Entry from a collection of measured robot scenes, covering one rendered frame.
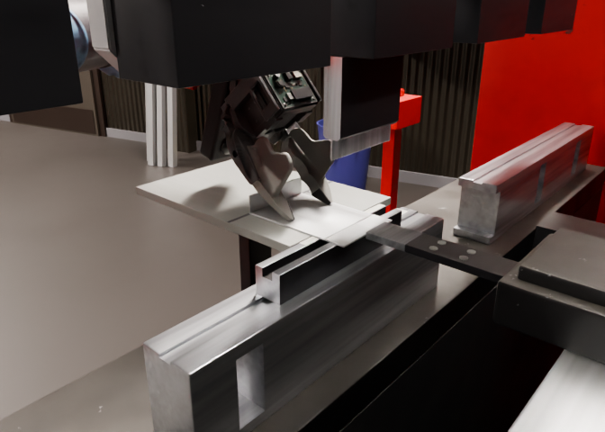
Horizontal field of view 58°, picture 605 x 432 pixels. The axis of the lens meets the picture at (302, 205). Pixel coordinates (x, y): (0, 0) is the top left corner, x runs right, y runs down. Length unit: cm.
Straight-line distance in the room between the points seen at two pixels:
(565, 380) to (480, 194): 48
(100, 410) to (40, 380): 158
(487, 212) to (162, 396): 57
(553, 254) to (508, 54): 95
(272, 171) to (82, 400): 28
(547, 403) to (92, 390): 40
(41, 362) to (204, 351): 180
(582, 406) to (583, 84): 101
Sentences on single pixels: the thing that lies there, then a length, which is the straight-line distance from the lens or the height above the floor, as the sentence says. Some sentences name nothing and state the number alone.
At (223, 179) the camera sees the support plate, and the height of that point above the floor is 100.
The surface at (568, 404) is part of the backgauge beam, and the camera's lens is 40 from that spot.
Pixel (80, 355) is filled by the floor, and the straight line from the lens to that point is 220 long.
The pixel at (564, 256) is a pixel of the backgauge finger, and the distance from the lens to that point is 47.
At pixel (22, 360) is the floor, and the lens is 226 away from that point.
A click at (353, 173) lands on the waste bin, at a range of 348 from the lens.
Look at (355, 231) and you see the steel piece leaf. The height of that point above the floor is 100.
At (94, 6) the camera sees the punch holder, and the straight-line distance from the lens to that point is 39.
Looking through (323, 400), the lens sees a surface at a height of 88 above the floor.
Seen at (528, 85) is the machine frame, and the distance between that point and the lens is 137.
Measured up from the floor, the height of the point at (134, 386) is 88.
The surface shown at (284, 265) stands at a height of 99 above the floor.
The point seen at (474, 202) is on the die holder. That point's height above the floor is 93.
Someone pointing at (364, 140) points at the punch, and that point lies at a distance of 55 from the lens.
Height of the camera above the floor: 123
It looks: 21 degrees down
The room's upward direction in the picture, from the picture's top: straight up
